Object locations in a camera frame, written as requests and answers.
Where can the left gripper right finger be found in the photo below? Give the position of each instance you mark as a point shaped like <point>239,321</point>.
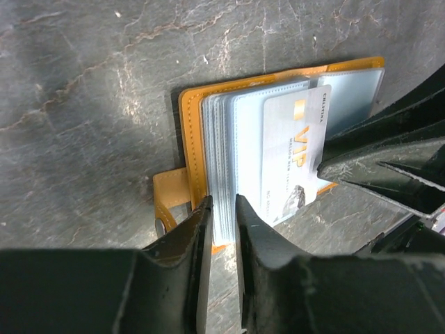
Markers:
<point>394,284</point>

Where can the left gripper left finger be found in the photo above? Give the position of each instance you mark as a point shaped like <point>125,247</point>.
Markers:
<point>162,288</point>

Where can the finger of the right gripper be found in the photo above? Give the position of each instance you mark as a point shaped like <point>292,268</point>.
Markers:
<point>420,108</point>
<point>405,172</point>

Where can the white VIP card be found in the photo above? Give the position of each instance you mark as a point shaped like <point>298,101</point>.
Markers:
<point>293,139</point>

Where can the orange leather card holder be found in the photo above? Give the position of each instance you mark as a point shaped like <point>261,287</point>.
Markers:
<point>222,129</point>

